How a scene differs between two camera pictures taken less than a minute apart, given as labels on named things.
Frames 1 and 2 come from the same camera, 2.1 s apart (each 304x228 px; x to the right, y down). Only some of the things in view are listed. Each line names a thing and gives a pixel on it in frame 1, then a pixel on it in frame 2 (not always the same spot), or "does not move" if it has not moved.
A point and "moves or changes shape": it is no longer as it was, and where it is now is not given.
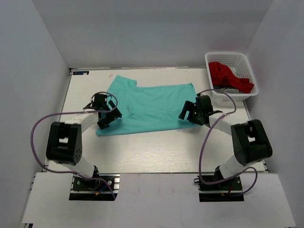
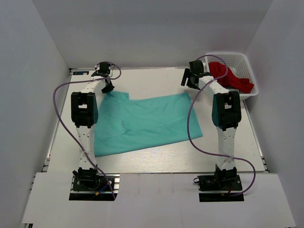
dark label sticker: (80, 72) does not move
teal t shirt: (147, 108) moves or changes shape
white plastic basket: (238, 63) does not move
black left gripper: (114, 115) -> (110, 89)
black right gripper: (189, 106) -> (187, 74)
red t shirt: (222, 76) does not move
